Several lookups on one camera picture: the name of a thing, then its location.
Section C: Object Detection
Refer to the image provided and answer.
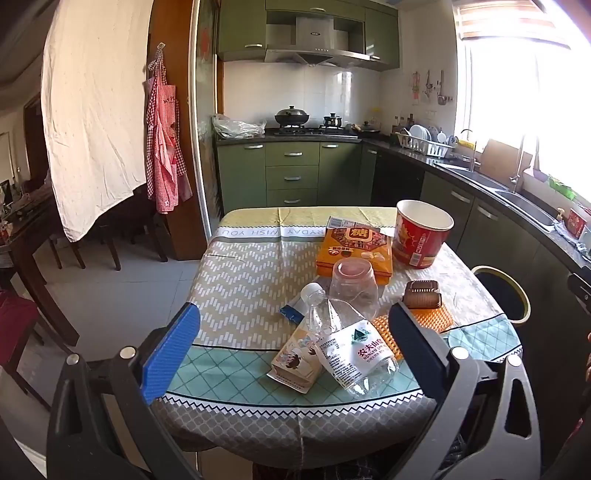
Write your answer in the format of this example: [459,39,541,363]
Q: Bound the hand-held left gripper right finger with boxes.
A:
[369,302,541,480]

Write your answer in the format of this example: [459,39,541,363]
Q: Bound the red paper bucket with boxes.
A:
[392,199,454,269]

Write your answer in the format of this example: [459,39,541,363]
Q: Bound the black gas stove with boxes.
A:
[273,127,360,138]

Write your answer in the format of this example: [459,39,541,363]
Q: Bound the dark wooden chair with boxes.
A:
[48,198,122,273]

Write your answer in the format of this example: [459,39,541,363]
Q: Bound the clear plastic jar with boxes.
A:
[329,258,380,321]

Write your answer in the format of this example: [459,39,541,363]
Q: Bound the steel kitchen faucet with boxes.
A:
[510,135,541,193]

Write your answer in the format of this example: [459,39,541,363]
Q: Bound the red box on counter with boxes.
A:
[567,208,588,238]

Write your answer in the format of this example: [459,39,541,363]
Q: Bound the chair with red cushion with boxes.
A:
[0,291,52,411]

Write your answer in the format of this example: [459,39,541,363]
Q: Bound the orange mesh bag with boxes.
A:
[372,305,453,363]

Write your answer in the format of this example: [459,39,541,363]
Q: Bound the green drawer cabinets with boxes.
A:
[216,141,365,213]

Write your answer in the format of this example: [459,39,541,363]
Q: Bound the white hanging sheet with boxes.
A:
[41,0,155,241]

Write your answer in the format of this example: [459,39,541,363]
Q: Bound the steel kitchen sink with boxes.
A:
[443,164,555,232]

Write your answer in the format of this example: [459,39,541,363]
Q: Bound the clear plastic bag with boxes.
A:
[211,114,267,140]

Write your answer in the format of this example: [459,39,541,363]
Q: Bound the blue wrapper scrap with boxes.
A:
[279,295,308,322]

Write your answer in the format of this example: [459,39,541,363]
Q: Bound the dark wooden dining table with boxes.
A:
[0,194,81,347]

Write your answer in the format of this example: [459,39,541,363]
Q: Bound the blue and white packet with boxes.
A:
[326,215,382,232]

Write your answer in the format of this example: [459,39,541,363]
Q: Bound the black wok with lid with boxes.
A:
[274,105,311,127]

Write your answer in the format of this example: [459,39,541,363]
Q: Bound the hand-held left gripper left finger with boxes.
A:
[46,302,204,480]

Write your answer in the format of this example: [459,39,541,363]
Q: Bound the orange snack box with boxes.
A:
[316,227,394,284]

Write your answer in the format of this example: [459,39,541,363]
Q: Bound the red checkered apron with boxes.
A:
[143,42,194,215]

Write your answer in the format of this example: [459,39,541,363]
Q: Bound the steel range hood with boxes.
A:
[264,14,375,68]

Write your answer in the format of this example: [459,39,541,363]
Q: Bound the crushed plastic water bottle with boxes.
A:
[300,282,399,398]

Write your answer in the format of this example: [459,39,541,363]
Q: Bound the hanging kitchen utensils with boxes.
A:
[410,69,456,108]

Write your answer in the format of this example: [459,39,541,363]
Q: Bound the beige drink carton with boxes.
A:
[267,323,324,394]

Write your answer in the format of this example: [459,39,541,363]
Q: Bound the black bin with yellow rim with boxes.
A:
[470,265,532,326]

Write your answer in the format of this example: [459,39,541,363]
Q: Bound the dark green counter cabinets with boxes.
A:
[360,145,591,352]

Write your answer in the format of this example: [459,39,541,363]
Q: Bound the green box on sill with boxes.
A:
[549,175,577,200]

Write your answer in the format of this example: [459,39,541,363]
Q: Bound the brown biscuit packet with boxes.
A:
[402,280,443,310]

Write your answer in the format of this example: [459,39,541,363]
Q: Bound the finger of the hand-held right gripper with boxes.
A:
[568,272,591,318]

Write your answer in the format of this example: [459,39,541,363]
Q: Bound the wooden cutting board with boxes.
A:
[480,138,520,178]

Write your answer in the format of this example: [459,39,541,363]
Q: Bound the green wall cabinets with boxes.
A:
[217,0,400,72]

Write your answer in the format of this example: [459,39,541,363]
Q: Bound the dish rack with dishes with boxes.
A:
[394,124,455,158]

